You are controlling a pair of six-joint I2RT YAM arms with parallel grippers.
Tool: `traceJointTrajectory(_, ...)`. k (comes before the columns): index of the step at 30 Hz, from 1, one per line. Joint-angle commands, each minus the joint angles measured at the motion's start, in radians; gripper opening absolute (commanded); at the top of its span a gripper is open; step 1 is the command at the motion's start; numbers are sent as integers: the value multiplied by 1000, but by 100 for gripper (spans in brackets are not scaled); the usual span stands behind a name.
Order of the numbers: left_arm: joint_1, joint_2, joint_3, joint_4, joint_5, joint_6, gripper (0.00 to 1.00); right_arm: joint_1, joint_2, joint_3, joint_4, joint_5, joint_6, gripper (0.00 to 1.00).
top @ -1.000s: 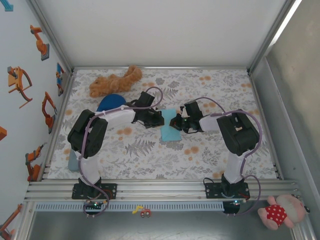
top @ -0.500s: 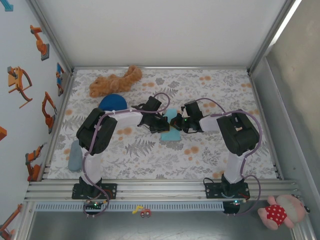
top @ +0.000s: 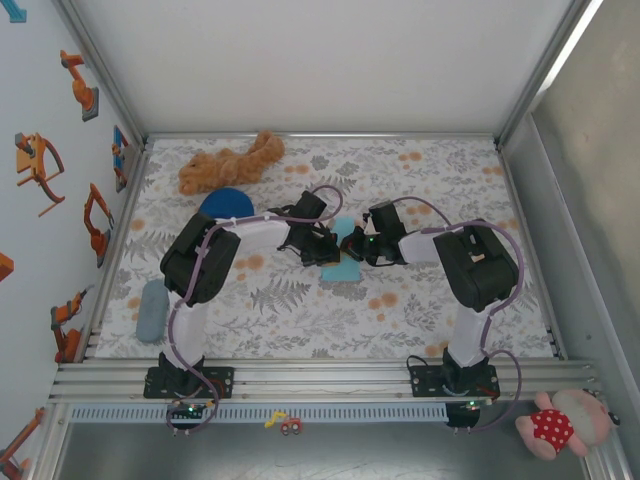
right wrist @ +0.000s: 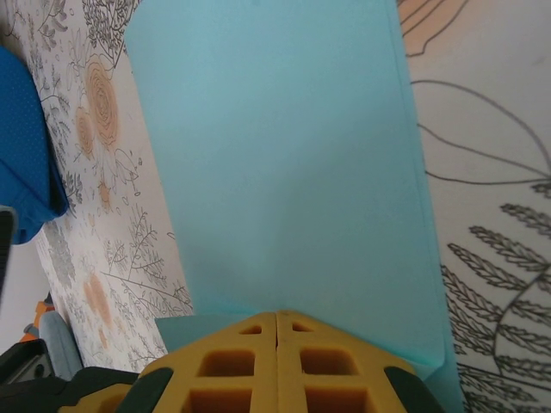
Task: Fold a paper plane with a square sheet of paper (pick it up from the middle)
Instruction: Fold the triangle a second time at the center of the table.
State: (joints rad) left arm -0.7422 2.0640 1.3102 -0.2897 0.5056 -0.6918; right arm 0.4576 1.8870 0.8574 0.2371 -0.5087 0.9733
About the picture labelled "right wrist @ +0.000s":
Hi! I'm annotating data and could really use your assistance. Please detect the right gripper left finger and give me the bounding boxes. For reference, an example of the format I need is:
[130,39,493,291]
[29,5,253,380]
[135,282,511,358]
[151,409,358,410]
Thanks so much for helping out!
[120,310,279,413]

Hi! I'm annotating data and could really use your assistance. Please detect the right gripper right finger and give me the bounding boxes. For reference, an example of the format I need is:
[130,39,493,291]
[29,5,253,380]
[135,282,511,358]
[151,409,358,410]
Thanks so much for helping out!
[277,309,447,413]

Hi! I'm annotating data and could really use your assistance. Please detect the light blue cloth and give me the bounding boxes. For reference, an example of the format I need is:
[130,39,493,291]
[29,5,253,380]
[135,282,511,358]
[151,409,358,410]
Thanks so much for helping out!
[124,0,468,413]

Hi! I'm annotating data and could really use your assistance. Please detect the grey-blue soft object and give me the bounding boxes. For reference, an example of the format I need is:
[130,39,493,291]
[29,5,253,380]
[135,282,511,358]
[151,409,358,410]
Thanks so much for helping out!
[36,311,83,382]

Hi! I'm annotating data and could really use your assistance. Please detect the blue fabric cap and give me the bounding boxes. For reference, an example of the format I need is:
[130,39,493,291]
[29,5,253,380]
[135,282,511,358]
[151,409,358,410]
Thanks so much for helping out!
[0,45,69,246]

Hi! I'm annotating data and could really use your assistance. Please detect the floral patterned table mat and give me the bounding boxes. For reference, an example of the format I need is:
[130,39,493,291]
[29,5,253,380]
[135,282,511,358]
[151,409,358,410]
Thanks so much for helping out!
[0,0,551,413]

